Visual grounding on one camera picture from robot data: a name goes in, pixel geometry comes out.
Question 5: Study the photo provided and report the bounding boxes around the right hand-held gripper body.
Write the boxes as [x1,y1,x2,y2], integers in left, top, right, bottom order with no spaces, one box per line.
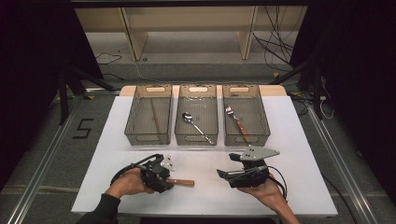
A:
[228,146,280,189]

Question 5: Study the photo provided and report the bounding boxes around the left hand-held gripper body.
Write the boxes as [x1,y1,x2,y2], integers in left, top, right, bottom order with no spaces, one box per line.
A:
[141,154,177,191]

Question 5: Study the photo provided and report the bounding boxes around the wooden-handled knife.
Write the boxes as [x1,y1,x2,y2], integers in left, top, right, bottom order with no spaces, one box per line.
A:
[164,178,196,188]

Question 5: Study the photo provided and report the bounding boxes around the smoky transparent plastic bin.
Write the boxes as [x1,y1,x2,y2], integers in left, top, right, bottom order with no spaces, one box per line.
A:
[123,83,174,147]
[174,83,219,147]
[221,83,272,147]

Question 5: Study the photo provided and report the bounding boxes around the dark brown wooden chopstick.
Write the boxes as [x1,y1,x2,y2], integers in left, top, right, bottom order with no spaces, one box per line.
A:
[149,98,159,129]
[151,102,162,134]

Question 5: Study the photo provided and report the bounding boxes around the silver metal utensil handle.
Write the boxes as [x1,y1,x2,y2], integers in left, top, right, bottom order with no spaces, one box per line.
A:
[181,111,216,146]

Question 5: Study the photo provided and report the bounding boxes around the person's right hand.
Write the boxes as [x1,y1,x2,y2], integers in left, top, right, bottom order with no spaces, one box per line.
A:
[238,178,288,213]

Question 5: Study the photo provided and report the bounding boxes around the person's left hand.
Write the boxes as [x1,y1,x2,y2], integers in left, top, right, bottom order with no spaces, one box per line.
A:
[105,167,155,201]

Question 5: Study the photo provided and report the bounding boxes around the black metal stand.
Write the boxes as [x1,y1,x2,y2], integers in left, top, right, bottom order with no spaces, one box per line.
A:
[57,66,117,126]
[270,58,325,121]

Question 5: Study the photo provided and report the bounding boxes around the light wooden shelf unit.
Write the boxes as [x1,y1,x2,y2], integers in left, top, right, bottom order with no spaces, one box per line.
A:
[74,6,308,62]

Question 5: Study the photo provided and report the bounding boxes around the black curtain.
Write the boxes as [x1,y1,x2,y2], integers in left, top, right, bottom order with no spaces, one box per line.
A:
[289,0,396,195]
[0,0,105,190]

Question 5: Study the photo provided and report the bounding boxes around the left hand-held gripper cable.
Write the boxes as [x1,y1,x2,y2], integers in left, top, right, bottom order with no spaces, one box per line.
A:
[109,153,164,185]

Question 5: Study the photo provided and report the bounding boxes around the hand-held gripper cable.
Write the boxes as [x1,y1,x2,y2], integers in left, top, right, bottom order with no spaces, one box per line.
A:
[223,165,290,202]
[109,153,164,185]

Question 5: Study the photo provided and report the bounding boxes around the right hand-held gripper cable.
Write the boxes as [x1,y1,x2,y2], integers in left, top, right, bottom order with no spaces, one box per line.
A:
[223,165,290,202]

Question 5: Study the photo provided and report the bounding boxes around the aluminium floor rail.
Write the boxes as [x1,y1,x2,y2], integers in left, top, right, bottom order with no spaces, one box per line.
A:
[5,95,86,224]
[305,105,379,224]

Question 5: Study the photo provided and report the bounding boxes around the bundle of black cables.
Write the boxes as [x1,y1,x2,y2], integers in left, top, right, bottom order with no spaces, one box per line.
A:
[252,5,301,74]

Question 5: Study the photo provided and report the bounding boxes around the thin black floor cable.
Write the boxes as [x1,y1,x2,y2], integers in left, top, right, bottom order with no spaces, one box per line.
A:
[94,51,123,65]

